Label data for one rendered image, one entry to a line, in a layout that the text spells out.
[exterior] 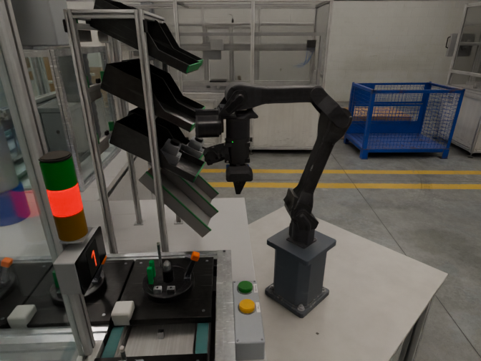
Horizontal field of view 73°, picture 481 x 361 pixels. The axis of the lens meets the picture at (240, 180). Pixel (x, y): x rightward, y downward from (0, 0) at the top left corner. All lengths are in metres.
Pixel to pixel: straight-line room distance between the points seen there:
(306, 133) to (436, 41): 6.11
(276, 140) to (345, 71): 5.02
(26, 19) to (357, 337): 1.90
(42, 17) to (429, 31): 9.32
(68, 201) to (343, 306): 0.81
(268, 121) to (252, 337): 4.17
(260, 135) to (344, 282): 3.87
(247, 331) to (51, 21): 1.64
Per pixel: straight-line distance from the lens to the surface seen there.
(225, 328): 0.86
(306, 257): 0.91
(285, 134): 4.89
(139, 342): 0.92
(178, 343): 0.90
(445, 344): 2.38
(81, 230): 0.66
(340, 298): 1.11
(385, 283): 1.22
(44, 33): 1.97
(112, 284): 1.01
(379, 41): 9.78
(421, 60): 10.27
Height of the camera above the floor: 1.59
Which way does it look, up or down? 23 degrees down
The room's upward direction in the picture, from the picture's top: straight up
